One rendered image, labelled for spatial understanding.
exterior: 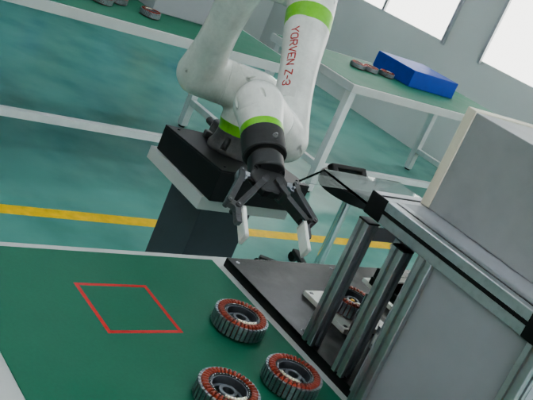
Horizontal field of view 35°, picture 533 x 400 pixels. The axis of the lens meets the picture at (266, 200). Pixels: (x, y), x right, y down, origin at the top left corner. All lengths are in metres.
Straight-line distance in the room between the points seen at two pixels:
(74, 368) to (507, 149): 0.83
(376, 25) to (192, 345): 7.23
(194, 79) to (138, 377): 1.12
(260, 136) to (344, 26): 7.26
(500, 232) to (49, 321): 0.79
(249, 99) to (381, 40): 6.81
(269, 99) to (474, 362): 0.69
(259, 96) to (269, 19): 8.12
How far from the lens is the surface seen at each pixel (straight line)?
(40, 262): 1.66
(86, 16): 4.06
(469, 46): 7.84
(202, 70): 2.32
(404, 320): 1.53
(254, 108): 1.75
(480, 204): 1.57
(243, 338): 1.64
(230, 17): 2.18
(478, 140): 1.59
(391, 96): 5.36
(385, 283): 1.57
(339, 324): 1.83
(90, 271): 1.68
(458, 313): 1.47
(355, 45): 8.76
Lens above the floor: 1.51
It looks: 18 degrees down
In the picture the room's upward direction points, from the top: 24 degrees clockwise
